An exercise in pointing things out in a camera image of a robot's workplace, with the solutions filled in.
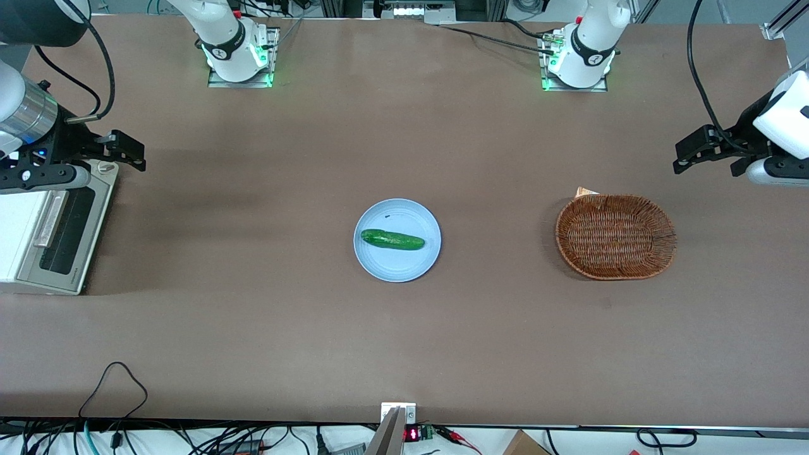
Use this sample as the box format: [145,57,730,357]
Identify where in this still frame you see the thin grey cable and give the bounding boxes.
[275,16,305,48]

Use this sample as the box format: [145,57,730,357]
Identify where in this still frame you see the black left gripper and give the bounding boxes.
[673,94,775,175]

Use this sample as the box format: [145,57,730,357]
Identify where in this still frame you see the aluminium frame profile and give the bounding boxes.
[762,0,809,42]

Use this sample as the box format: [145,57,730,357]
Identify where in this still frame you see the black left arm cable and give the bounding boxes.
[686,0,769,155]

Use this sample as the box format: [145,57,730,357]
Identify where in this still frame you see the thin black table cable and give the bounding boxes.
[437,24,557,55]

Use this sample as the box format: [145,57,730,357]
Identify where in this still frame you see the white lit device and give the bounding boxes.
[363,0,457,25]

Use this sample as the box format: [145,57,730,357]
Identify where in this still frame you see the grey metal bar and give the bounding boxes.
[365,408,406,455]

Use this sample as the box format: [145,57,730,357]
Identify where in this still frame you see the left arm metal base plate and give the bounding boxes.
[540,32,609,93]

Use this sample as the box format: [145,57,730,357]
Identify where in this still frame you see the glass oven door with handle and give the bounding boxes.
[18,183,108,293]

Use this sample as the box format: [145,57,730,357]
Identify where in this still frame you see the light blue plate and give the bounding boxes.
[353,198,442,283]

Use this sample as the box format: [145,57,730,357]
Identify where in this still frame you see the black looped cable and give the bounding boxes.
[78,361,149,418]

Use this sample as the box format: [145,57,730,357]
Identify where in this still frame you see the white toaster oven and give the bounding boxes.
[0,158,119,296]

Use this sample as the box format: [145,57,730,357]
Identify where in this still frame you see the black power adapter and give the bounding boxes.
[215,438,265,455]

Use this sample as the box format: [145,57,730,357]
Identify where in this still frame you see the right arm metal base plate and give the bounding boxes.
[207,27,279,88]

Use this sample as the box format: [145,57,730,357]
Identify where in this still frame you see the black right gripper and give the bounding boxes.
[19,120,147,173]

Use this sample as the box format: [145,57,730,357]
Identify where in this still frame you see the brown wicker basket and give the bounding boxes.
[555,193,678,281]

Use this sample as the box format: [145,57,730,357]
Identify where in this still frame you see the red black clip leads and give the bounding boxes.
[435,427,482,455]

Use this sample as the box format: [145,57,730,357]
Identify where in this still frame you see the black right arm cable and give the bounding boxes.
[32,0,118,124]

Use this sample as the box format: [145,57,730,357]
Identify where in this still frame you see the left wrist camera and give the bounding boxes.
[730,157,809,188]

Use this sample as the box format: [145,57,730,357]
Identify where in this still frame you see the brown cardboard box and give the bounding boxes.
[502,430,552,455]

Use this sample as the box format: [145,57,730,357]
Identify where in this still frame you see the silver mounting bracket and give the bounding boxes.
[381,403,417,425]

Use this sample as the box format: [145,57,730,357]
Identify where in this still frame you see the black coiled floor cable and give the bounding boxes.
[635,428,699,449]

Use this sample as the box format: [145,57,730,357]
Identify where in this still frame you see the thick black table cable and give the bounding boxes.
[502,18,563,42]

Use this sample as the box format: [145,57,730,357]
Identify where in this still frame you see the green cucumber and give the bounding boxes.
[360,229,426,252]

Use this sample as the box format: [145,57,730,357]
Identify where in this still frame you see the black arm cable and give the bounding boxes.
[686,0,769,155]
[32,0,118,124]

